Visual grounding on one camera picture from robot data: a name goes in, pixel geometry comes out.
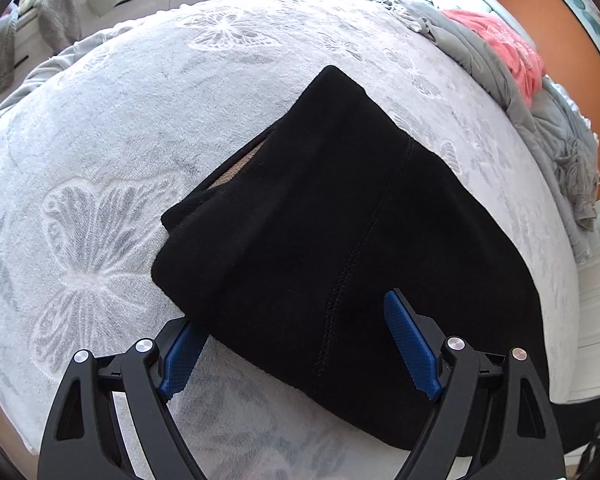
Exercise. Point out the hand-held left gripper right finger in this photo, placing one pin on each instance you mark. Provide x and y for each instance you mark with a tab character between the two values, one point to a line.
410	345

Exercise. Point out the pink garment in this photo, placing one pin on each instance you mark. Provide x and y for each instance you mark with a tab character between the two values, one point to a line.
500	45

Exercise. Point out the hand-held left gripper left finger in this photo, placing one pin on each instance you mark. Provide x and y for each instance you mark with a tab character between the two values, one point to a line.
180	360

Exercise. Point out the black pants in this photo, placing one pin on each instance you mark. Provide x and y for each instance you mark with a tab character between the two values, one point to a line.
330	185

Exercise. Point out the grey towel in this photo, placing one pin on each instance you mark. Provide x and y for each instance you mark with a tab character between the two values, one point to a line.
0	55
57	15

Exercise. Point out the grey butterfly blanket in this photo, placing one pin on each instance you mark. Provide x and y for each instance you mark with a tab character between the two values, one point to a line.
105	160

